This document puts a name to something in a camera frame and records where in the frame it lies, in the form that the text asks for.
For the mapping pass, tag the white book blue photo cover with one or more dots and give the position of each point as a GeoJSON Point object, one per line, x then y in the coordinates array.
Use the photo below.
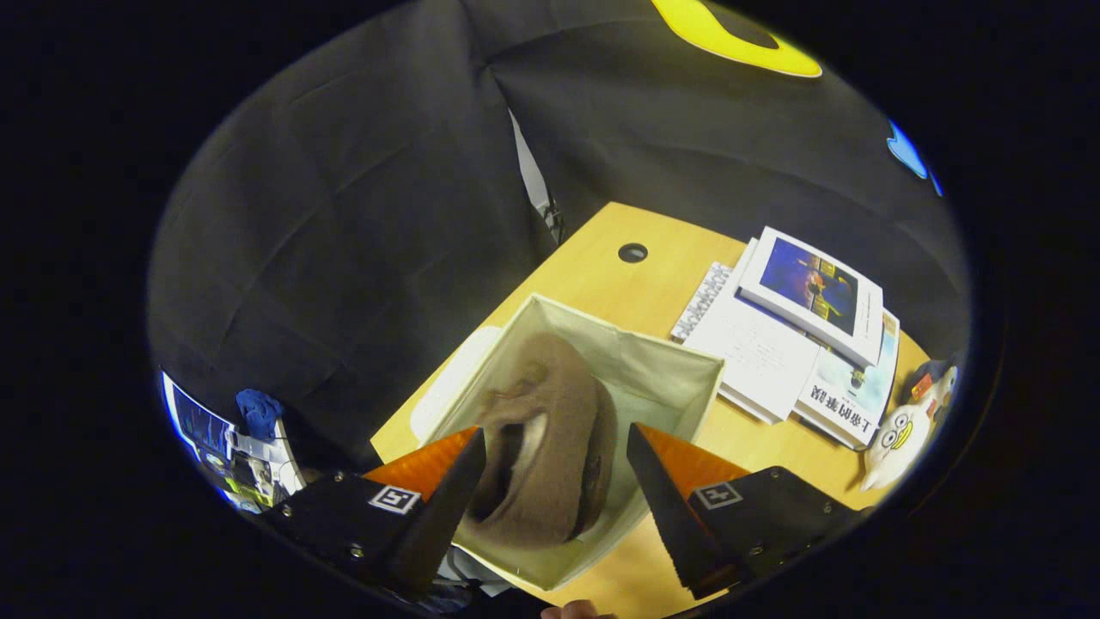
{"type": "Point", "coordinates": [808, 284]}

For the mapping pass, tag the white seal plush toy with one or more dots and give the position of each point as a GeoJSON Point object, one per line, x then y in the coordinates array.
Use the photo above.
{"type": "Point", "coordinates": [902, 438]}

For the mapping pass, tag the white book text cover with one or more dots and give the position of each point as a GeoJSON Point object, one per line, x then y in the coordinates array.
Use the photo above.
{"type": "Point", "coordinates": [756, 352]}

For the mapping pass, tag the green fabric storage box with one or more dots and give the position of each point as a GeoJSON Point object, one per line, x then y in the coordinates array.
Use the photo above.
{"type": "Point", "coordinates": [653, 378]}

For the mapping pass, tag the brown fuzzy shoe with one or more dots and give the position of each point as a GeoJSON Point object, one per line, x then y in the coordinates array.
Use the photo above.
{"type": "Point", "coordinates": [559, 387]}

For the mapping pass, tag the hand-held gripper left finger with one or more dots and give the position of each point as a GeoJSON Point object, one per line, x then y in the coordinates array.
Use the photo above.
{"type": "Point", "coordinates": [438, 524]}

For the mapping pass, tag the navy penguin plush toy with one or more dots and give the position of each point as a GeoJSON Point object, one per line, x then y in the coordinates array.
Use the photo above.
{"type": "Point", "coordinates": [924, 378]}

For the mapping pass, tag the blue cloth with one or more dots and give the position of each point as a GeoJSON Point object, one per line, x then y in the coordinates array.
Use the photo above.
{"type": "Point", "coordinates": [258, 413]}

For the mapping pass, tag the computer monitor screen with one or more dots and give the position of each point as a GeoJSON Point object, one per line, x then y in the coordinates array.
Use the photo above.
{"type": "Point", "coordinates": [198, 421]}

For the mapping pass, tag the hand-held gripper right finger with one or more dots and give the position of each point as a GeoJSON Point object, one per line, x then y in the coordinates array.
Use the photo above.
{"type": "Point", "coordinates": [679, 516]}

